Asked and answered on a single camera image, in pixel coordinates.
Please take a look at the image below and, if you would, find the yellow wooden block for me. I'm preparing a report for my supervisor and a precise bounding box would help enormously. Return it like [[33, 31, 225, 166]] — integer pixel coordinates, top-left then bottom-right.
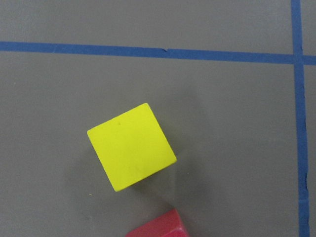
[[87, 103, 177, 192]]

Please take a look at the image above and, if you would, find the red wooden block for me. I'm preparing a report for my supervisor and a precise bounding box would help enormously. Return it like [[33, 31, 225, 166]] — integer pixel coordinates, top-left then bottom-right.
[[126, 209, 190, 237]]

